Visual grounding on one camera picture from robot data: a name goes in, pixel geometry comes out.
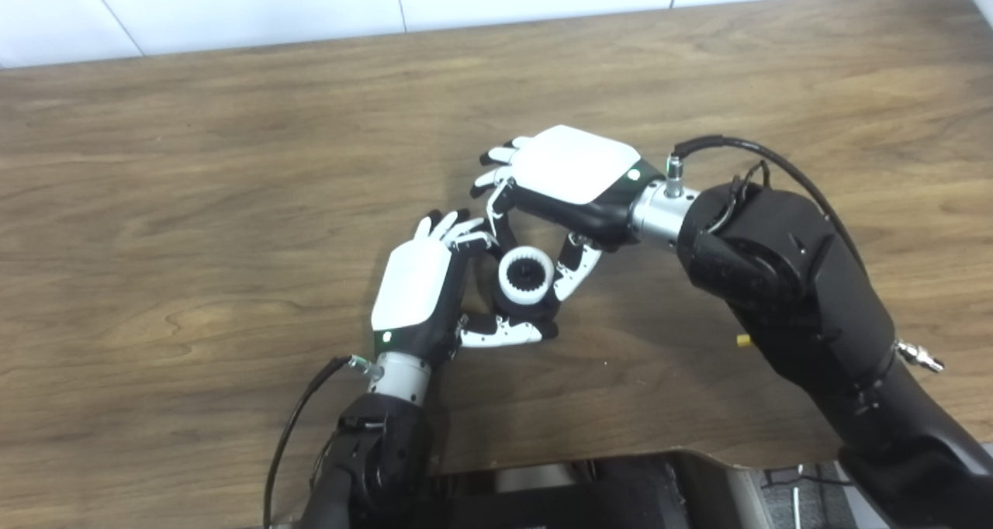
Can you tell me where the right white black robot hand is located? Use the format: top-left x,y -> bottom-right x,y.
470,124 -> 666,303

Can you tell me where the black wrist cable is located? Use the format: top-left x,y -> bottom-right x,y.
666,134 -> 946,373
262,354 -> 381,529

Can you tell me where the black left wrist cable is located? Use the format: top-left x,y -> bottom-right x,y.
262,354 -> 381,529

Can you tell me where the white plastic ring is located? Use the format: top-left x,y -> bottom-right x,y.
497,246 -> 555,306

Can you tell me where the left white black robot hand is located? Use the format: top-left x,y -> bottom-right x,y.
371,209 -> 559,359

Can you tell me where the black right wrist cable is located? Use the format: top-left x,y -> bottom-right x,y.
666,134 -> 946,373

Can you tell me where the round black plastic part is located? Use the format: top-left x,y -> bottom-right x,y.
490,234 -> 561,328

